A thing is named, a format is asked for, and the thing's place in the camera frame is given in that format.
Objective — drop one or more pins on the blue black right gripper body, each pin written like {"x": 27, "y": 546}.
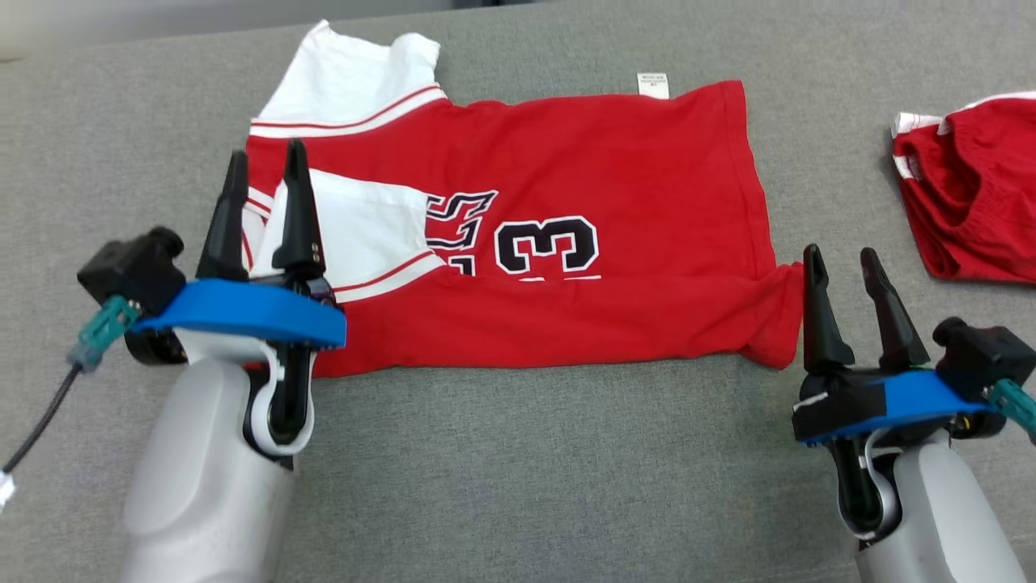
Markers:
{"x": 890, "y": 401}

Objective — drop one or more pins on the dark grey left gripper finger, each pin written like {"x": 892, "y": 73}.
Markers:
{"x": 299, "y": 227}
{"x": 227, "y": 235}

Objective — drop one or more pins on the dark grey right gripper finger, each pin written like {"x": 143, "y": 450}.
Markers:
{"x": 897, "y": 332}
{"x": 821, "y": 332}

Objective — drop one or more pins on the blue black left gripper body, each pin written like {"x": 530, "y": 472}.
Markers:
{"x": 259, "y": 312}

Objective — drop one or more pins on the red shorts with white stripes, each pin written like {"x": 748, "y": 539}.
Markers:
{"x": 979, "y": 202}

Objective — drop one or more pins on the red Bulls 23 jersey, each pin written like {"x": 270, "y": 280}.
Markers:
{"x": 607, "y": 162}

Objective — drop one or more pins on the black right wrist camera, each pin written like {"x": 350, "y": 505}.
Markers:
{"x": 983, "y": 356}

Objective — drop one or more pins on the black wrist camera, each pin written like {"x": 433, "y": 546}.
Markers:
{"x": 129, "y": 271}
{"x": 983, "y": 356}

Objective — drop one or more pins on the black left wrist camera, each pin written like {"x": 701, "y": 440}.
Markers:
{"x": 129, "y": 271}

